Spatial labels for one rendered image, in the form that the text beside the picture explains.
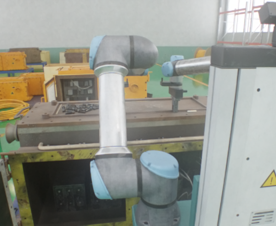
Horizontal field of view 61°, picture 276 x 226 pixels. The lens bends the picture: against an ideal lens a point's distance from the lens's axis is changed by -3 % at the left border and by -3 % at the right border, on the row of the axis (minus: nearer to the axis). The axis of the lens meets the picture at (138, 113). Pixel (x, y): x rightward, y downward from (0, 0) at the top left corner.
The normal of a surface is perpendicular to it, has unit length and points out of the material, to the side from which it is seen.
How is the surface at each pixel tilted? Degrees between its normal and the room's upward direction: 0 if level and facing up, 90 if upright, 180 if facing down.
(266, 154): 90
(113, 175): 58
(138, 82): 90
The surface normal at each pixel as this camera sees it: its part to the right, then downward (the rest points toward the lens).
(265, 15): -0.99, 0.04
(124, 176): 0.10, -0.39
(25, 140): 0.16, 0.30
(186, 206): 0.00, -0.95
